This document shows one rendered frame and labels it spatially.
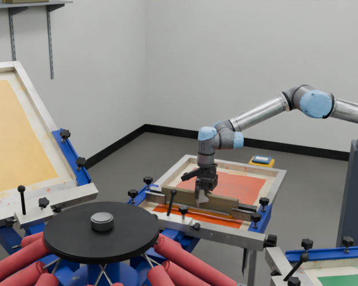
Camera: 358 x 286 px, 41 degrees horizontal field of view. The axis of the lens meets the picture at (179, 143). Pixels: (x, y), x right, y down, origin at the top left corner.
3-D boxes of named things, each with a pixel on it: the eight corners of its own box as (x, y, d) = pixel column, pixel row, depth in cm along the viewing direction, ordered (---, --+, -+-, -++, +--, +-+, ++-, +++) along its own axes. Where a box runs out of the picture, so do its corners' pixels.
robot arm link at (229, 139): (237, 126, 212) (213, 127, 210) (245, 134, 201) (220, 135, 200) (236, 143, 214) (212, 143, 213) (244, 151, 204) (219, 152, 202)
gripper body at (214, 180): (212, 193, 206) (213, 167, 202) (193, 189, 209) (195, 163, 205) (217, 186, 212) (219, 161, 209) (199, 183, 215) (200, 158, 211)
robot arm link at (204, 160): (195, 154, 203) (200, 148, 211) (194, 164, 205) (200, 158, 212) (211, 157, 201) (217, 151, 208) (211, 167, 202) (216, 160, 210)
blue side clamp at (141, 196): (149, 194, 237) (149, 181, 235) (158, 196, 235) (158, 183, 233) (120, 221, 211) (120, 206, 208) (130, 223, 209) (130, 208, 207)
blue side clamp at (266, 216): (259, 215, 218) (261, 201, 216) (270, 217, 217) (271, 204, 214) (244, 247, 192) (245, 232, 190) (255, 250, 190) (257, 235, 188)
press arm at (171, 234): (170, 232, 192) (171, 221, 191) (184, 235, 190) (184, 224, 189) (153, 253, 177) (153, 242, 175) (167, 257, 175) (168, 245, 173)
